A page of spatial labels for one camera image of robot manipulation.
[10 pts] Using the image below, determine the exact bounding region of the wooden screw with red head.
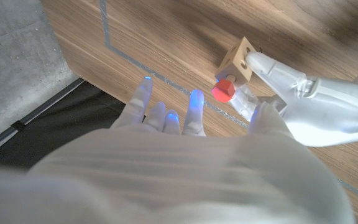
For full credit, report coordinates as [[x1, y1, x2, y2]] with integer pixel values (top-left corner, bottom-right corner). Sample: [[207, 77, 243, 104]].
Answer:
[[211, 73, 237, 104]]

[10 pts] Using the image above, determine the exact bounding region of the black curtain backdrop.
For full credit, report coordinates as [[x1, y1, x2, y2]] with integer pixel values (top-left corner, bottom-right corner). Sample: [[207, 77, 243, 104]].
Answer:
[[0, 80, 127, 170]]

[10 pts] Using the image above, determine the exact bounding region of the small wooden block with holes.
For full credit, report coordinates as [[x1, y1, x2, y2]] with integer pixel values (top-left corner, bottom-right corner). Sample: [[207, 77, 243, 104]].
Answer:
[[214, 36, 257, 88]]

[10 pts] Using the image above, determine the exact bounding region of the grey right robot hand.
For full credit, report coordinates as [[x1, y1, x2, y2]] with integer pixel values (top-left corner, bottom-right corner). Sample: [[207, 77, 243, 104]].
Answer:
[[0, 76, 357, 224]]

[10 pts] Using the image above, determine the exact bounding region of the black frame pole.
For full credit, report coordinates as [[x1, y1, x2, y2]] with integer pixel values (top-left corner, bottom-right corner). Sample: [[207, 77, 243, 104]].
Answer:
[[0, 77, 86, 158]]

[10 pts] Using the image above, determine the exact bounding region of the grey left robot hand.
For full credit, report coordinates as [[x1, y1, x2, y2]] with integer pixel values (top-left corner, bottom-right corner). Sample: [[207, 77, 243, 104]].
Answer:
[[228, 51, 358, 147]]

